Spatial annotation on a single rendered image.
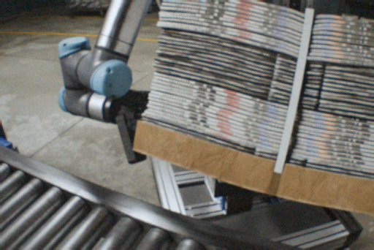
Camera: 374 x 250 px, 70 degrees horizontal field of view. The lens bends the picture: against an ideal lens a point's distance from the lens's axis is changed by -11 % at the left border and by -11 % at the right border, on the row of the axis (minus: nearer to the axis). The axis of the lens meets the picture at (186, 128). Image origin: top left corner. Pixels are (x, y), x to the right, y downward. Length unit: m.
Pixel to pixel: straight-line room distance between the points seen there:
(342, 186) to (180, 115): 0.22
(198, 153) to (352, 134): 0.19
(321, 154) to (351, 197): 0.06
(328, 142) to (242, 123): 0.10
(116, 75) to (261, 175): 0.33
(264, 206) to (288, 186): 1.08
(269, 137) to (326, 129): 0.07
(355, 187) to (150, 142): 0.26
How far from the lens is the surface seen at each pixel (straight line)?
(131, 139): 0.65
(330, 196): 0.38
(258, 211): 1.43
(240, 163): 0.37
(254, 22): 0.36
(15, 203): 0.70
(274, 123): 0.36
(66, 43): 0.69
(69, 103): 0.74
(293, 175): 0.37
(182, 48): 0.38
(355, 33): 0.37
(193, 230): 0.56
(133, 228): 0.58
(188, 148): 0.38
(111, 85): 0.56
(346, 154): 0.37
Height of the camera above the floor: 1.23
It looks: 31 degrees down
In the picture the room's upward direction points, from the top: straight up
